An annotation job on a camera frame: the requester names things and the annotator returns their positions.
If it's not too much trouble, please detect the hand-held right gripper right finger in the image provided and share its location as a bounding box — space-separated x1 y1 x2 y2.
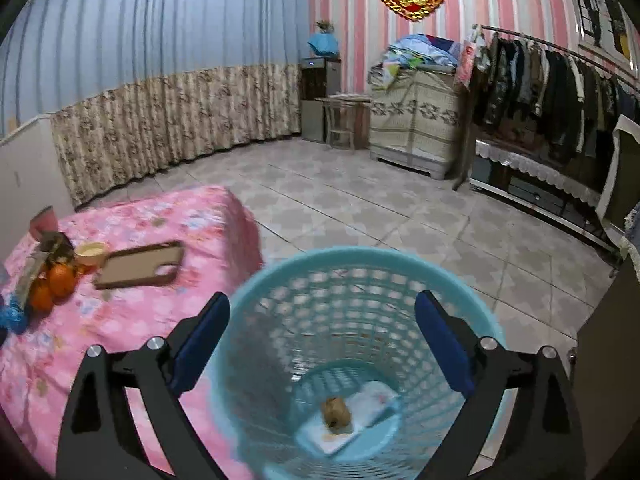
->
414 289 587 480

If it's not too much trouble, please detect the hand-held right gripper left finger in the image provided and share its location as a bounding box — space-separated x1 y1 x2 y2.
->
56 291 236 480

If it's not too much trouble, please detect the white paper packet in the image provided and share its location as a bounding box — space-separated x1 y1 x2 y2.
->
296 381 401 457

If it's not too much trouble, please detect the turquoise plastic waste basket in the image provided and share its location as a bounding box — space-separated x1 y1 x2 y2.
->
207 247 506 480

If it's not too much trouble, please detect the brown ball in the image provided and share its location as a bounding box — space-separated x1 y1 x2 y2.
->
320 396 353 433

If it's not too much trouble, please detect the small orange plastic bowl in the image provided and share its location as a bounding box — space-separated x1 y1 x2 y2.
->
74 241 109 267

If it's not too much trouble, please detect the pink floral tablecloth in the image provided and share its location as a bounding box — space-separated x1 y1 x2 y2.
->
0 185 265 478

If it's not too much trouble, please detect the orange plastic wrapper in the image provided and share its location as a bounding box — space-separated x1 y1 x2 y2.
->
47 262 80 305

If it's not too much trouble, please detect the dark wooden cabinet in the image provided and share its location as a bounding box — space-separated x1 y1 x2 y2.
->
570 255 640 480

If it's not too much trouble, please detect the mandarin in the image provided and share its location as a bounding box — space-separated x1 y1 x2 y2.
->
29 280 55 312

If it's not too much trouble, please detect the low dark cabinet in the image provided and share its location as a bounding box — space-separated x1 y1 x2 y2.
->
470 137 621 256

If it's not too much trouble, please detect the grey-green narrow packet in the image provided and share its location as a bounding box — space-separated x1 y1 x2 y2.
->
14 250 51 307

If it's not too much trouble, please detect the blue plastic wrapper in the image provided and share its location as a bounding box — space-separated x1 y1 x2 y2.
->
0 304 27 335

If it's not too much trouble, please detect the pink mug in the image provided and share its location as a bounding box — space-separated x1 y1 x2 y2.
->
29 205 57 235

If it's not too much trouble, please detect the white lace cloth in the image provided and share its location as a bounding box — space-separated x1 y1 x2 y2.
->
474 139 608 206

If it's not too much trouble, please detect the cloth-covered cabinet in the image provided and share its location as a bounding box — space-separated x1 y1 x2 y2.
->
369 67 463 181

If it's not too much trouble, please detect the blue and beige floral curtain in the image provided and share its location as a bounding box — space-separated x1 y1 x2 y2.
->
0 0 313 211

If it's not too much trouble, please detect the wooden stool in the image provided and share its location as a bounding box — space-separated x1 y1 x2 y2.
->
316 94 372 151

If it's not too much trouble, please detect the white cabinet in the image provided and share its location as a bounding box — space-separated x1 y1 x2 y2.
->
0 112 76 261

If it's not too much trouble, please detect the water dispenser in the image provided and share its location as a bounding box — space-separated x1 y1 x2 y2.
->
300 57 342 143

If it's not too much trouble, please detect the row of hanging clothes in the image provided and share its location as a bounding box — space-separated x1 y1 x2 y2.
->
472 30 640 171

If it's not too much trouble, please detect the white framed board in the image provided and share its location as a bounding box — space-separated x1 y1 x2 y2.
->
597 115 640 256

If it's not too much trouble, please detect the pink hanging bag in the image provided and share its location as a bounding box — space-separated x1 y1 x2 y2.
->
455 40 478 92

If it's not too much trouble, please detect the pile of folded bedding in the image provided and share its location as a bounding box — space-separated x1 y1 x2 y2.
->
382 34 463 73

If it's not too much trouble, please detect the metal clothes rack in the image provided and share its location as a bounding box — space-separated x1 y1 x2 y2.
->
452 24 640 193

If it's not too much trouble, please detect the blue bag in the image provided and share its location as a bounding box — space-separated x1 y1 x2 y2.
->
307 32 338 58

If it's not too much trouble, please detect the wall poster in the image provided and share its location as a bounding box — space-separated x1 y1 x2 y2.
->
565 0 636 61

